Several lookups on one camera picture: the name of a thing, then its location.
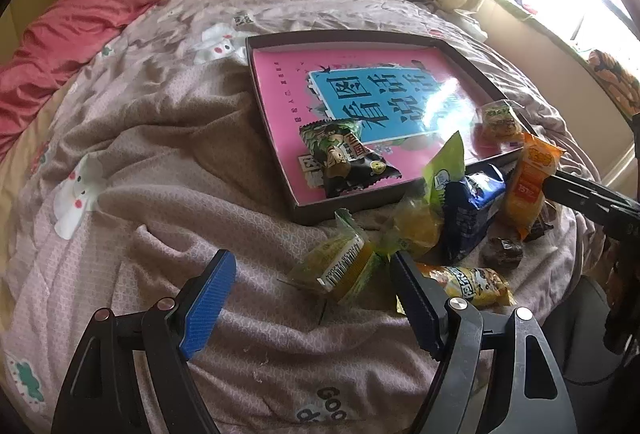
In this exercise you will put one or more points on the pink pillow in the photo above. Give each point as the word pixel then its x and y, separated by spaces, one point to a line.
pixel 75 29

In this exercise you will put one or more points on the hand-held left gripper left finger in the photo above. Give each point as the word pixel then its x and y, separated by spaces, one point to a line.
pixel 210 306

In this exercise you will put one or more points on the orange patterned cloth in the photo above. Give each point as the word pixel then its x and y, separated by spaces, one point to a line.
pixel 615 79

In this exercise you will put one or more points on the yellow-green clear cake packet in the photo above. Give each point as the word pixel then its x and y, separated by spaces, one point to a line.
pixel 332 264

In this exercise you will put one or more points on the green packet with yellow cake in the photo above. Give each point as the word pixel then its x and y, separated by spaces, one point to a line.
pixel 440 174

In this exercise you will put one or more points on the yellow printed snack packet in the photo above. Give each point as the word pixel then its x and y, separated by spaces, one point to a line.
pixel 470 286

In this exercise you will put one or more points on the small clear packet yellow cake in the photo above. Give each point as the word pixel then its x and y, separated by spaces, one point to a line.
pixel 495 121

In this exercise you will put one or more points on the orange snack packet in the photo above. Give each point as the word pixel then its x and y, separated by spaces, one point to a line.
pixel 527 194

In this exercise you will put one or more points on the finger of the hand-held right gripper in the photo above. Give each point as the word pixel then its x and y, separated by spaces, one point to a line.
pixel 575 194

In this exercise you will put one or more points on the dark cardboard tray pink inside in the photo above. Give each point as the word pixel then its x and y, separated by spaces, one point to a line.
pixel 280 79

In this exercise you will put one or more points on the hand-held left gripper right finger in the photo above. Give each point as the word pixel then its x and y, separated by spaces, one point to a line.
pixel 415 309

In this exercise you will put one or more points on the blue snack packet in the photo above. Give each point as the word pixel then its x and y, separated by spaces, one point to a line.
pixel 467 219

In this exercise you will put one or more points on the black and green snack packet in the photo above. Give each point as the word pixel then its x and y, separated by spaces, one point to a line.
pixel 350 164

